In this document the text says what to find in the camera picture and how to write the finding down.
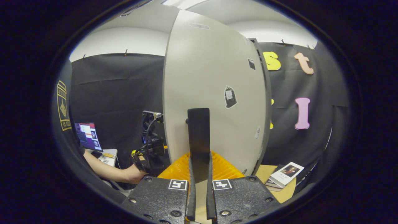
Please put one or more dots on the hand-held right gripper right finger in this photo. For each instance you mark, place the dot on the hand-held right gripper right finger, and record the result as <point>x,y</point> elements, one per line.
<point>245,196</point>

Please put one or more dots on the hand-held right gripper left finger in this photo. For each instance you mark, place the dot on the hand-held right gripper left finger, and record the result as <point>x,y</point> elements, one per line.
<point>155,196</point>

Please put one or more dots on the dark grey cabinet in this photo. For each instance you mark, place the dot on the dark grey cabinet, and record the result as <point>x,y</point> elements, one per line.
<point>264,93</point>

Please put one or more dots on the open laptop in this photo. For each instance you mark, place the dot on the open laptop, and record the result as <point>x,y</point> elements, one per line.
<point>88,135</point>

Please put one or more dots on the pale book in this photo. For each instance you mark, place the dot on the pale book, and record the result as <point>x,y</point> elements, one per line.
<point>271,184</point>

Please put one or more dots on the white book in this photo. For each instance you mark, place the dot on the white book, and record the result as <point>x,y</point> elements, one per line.
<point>286,174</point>

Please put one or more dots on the small yellow item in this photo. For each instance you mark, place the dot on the small yellow item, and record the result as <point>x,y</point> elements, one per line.
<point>108,155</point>

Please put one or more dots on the white side table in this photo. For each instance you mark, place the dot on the white side table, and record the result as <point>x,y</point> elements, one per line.
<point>108,160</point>

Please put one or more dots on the black backdrop cloth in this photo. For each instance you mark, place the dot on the black backdrop cloth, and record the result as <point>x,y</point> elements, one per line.
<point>118,93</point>

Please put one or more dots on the person's dark shirt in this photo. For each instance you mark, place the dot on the person's dark shirt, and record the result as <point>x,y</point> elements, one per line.
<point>67,146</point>

